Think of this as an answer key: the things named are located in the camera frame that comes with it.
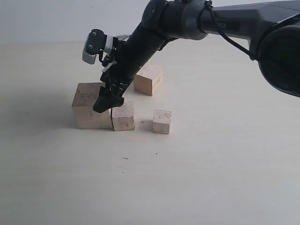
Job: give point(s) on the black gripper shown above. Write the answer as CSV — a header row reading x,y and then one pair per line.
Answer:
x,y
129,58

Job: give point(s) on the third largest wooden cube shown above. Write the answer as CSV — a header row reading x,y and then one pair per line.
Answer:
x,y
123,117

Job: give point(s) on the second largest wooden cube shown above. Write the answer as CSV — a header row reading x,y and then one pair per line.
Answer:
x,y
148,79

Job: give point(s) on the smallest wooden cube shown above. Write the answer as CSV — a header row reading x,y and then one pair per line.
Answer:
x,y
161,121

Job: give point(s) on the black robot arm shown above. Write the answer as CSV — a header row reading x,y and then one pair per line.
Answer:
x,y
268,32

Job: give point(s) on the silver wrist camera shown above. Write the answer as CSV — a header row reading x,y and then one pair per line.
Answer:
x,y
99,44

